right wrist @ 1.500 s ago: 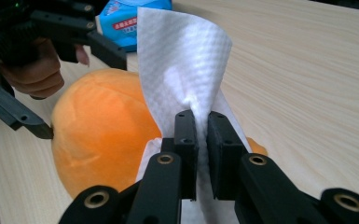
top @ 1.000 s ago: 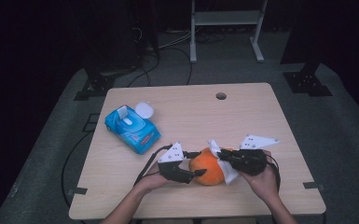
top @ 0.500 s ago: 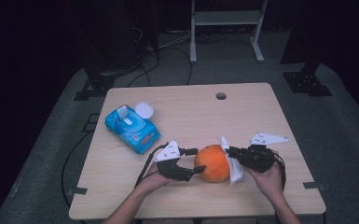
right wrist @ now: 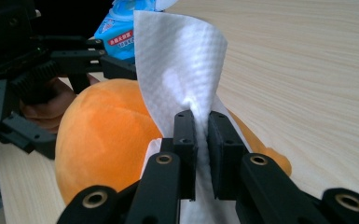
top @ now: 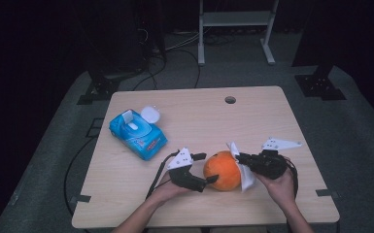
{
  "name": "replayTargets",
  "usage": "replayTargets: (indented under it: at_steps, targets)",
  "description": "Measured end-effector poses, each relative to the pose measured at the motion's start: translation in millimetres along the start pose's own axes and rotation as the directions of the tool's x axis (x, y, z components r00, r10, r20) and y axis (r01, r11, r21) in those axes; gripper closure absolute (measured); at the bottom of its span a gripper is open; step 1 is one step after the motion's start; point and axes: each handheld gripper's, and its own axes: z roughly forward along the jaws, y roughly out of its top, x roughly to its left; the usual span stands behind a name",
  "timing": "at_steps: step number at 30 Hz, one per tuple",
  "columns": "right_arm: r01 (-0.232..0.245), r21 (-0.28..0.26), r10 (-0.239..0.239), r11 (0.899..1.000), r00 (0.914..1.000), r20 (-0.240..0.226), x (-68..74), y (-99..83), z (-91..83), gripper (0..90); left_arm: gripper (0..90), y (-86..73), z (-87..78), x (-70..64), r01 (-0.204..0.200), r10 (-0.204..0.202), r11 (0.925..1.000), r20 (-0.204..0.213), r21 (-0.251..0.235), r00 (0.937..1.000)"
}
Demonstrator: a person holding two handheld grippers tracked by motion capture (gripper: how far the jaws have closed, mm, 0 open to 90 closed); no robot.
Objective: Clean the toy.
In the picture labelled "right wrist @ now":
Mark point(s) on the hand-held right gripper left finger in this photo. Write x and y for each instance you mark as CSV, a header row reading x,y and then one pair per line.
x,y
186,149

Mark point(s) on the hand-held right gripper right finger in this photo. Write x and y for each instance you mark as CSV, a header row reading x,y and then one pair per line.
x,y
227,155

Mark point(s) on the white wet wipe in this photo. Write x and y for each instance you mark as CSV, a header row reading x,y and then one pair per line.
x,y
180,62

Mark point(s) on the blue wet wipe pack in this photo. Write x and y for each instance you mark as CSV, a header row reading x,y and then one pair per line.
x,y
118,34

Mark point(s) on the orange plush toy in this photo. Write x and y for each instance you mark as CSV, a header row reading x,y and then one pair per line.
x,y
102,137

